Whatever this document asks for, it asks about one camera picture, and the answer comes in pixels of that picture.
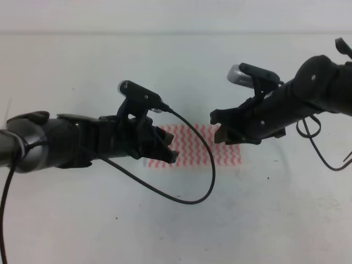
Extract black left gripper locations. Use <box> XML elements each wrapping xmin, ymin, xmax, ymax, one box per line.
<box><xmin>93</xmin><ymin>115</ymin><xmax>179</xmax><ymax>164</ymax></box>

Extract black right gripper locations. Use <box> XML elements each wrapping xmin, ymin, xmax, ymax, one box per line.
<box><xmin>210</xmin><ymin>90</ymin><xmax>299</xmax><ymax>145</ymax></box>

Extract pink white wavy towel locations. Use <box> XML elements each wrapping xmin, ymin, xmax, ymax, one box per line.
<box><xmin>141</xmin><ymin>123</ymin><xmax>243</xmax><ymax>171</ymax></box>

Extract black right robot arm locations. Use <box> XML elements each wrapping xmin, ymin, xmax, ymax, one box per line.
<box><xmin>210</xmin><ymin>55</ymin><xmax>351</xmax><ymax>145</ymax></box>

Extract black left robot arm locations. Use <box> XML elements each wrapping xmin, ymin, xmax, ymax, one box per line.
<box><xmin>1</xmin><ymin>111</ymin><xmax>178</xmax><ymax>173</ymax></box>

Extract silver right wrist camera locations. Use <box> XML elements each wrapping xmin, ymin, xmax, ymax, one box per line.
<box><xmin>227</xmin><ymin>63</ymin><xmax>281</xmax><ymax>100</ymax></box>

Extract black left camera cable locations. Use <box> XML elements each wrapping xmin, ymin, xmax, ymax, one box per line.
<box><xmin>101</xmin><ymin>103</ymin><xmax>217</xmax><ymax>206</ymax></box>

